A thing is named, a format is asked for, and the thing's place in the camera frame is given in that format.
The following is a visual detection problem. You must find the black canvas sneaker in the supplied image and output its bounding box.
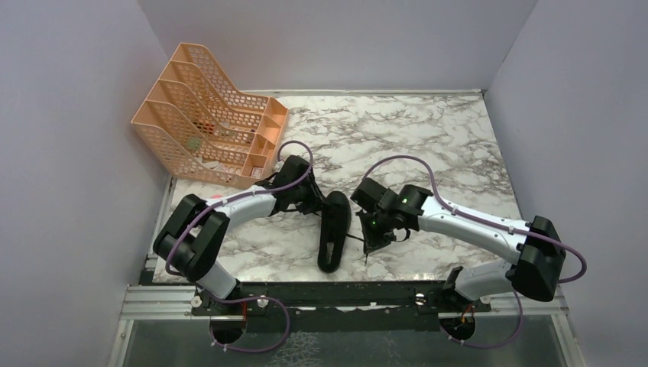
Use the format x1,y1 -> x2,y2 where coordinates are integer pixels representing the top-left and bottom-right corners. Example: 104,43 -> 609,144
317,191 -> 352,273

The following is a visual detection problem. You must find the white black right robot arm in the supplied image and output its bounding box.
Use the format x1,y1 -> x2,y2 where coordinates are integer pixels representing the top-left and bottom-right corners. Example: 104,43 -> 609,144
351,178 -> 566,311

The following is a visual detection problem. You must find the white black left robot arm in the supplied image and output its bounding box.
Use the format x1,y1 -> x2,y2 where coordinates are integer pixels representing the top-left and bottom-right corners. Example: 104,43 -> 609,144
153,155 -> 323,314

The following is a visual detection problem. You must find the orange plastic file organizer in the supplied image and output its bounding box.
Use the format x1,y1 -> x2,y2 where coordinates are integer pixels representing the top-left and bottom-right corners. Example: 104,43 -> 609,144
131,43 -> 289,189

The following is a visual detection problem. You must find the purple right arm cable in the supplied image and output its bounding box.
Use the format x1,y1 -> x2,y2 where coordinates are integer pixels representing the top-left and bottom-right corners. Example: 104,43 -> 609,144
360,154 -> 589,350

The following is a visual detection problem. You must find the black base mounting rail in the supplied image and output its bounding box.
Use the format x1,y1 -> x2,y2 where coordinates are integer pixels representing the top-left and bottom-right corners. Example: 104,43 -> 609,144
191,281 -> 491,333

